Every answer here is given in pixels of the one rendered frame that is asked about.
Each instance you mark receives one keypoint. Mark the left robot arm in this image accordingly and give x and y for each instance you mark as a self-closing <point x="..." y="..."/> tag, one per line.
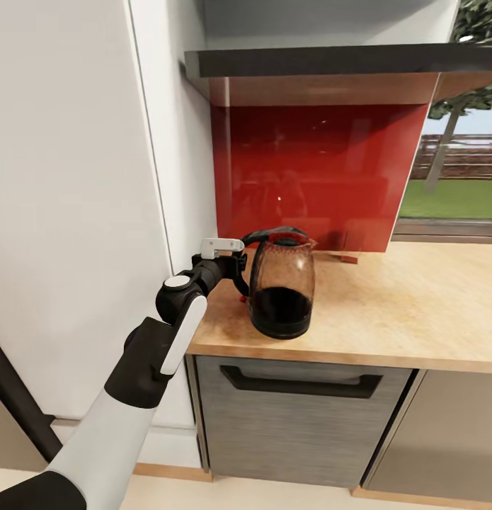
<point x="92" y="471"/>

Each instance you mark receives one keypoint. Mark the fixed window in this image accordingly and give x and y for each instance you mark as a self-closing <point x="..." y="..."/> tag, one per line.
<point x="448" y="196"/>

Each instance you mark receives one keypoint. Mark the cabinet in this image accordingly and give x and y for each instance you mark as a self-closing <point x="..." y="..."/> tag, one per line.
<point x="437" y="443"/>
<point x="27" y="442"/>

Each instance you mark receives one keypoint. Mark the electric kettle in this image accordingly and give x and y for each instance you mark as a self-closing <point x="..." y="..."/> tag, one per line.
<point x="280" y="294"/>

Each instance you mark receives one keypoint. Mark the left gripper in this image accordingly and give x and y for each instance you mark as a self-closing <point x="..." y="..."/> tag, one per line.
<point x="224" y="266"/>

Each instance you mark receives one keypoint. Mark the fridge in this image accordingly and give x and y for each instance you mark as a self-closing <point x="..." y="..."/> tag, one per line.
<point x="106" y="190"/>

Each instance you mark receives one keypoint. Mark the shelf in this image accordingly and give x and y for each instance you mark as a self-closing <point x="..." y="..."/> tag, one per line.
<point x="340" y="75"/>

